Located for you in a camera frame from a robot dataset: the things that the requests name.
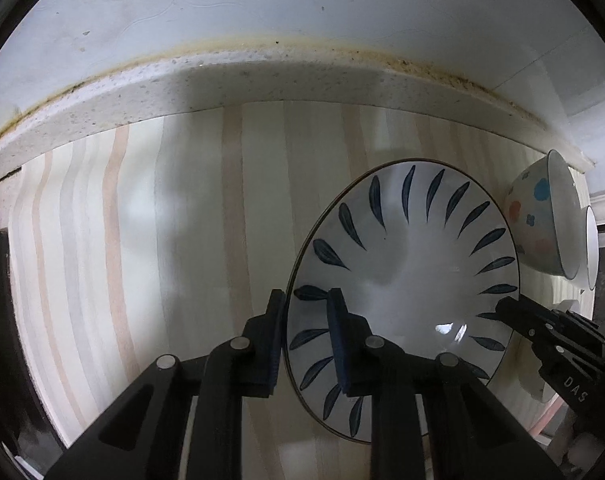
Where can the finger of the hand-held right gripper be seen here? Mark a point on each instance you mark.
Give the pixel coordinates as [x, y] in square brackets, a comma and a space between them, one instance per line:
[577, 324]
[517, 317]

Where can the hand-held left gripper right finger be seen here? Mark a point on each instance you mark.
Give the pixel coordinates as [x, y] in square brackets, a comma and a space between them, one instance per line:
[340, 355]

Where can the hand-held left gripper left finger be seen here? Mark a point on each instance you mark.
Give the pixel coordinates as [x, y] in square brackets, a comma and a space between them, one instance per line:
[273, 360]

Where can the white bowl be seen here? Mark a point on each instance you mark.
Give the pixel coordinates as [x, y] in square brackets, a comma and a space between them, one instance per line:
[590, 245]

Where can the dotted ceramic bowl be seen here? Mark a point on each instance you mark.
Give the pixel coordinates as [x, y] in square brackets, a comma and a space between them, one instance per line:
[537, 220]

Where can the blue leaf pattern plate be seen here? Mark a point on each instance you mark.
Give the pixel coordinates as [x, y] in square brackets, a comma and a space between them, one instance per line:
[407, 270]

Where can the striped tablecloth with cat print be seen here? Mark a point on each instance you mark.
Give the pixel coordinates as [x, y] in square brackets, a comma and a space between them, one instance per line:
[157, 260]

